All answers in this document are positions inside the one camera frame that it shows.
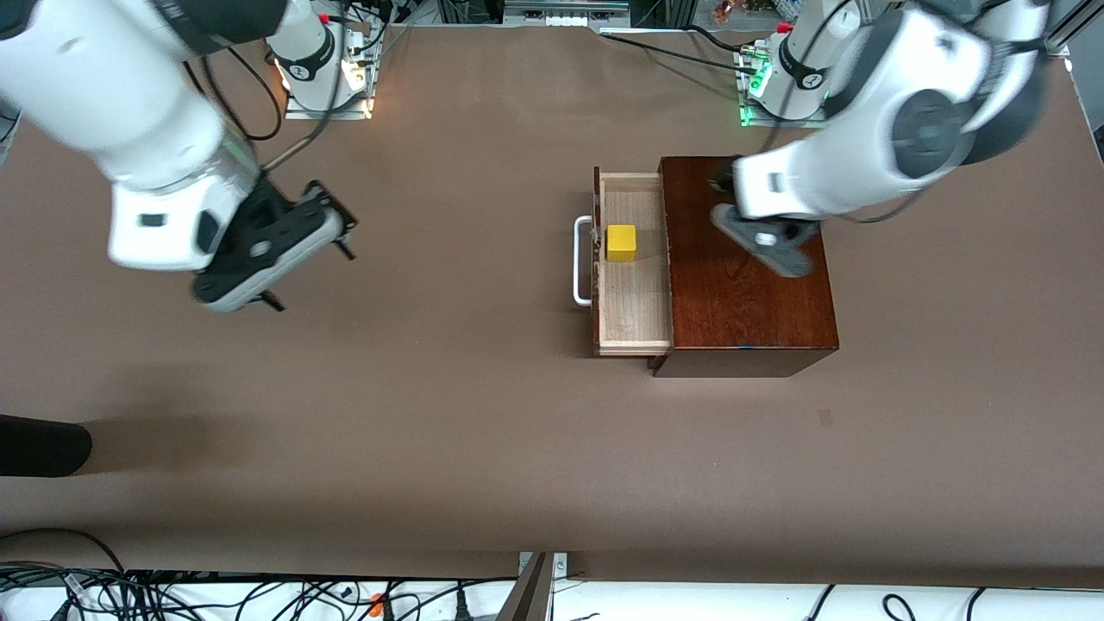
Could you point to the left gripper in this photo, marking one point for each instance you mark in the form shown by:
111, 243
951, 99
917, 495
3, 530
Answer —
721, 178

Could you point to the orange connector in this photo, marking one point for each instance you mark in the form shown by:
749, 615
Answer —
377, 602

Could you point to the small metal bracket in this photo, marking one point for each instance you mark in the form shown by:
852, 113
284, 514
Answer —
561, 565

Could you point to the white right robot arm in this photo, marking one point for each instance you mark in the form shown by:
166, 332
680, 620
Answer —
112, 95

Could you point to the black padded cylinder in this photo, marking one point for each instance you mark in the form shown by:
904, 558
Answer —
43, 446

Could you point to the dark brown wooden cabinet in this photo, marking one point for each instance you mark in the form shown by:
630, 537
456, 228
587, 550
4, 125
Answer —
750, 310

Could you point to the grey socket strip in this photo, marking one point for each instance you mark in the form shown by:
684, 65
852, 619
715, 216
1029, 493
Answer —
565, 19

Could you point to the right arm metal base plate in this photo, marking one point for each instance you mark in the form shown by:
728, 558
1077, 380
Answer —
302, 113

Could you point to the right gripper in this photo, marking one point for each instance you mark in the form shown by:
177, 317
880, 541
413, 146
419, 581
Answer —
278, 205

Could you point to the dark grey metal bar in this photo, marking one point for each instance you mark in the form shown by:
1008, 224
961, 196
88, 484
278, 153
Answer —
530, 595

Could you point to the yellow wooden block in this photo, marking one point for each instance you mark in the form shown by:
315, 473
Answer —
621, 243

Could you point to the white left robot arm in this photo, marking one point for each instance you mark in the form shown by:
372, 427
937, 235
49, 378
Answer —
931, 78

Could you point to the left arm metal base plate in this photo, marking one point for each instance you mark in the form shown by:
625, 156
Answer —
755, 122

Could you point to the copper metal fitting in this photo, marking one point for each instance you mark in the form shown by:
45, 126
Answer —
723, 9

